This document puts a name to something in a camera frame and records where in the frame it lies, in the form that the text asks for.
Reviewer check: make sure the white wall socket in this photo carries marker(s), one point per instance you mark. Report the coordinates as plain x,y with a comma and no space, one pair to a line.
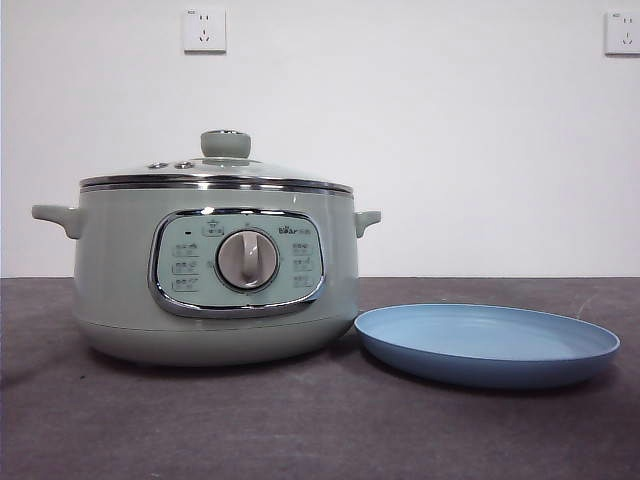
622,32
204,30

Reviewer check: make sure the blue round plate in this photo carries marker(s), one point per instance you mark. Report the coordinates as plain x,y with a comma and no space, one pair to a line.
475,345

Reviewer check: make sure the glass lid with green knob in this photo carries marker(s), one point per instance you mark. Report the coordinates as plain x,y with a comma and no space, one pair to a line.
225,145

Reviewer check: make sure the pale green electric steamer pot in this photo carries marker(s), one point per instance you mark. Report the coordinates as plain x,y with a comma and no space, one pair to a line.
115,260

